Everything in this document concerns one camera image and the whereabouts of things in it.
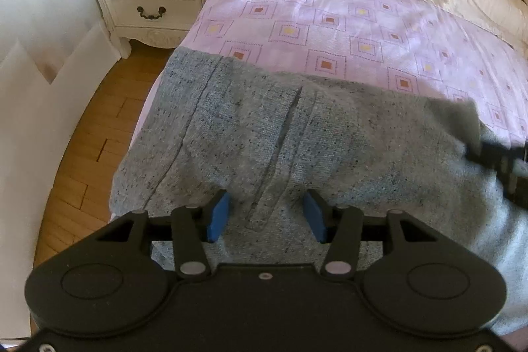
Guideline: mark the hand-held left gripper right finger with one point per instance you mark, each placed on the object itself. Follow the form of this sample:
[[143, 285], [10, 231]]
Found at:
[[313, 221]]

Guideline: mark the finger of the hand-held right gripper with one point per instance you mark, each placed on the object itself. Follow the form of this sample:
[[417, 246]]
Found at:
[[491, 155]]

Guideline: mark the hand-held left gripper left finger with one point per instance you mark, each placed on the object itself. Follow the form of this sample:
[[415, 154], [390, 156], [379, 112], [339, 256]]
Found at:
[[218, 216]]

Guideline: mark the grey speckled pants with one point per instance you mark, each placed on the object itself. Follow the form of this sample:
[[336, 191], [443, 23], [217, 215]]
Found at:
[[371, 154]]

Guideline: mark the white sheer curtain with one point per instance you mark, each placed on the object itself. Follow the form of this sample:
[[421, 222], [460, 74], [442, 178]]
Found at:
[[37, 121]]

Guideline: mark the nightstand drawer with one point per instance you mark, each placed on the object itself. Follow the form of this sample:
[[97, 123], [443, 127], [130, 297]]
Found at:
[[181, 7]]

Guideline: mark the purple patterned bed sheet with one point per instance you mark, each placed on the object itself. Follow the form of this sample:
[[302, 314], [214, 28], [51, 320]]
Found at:
[[313, 5]]

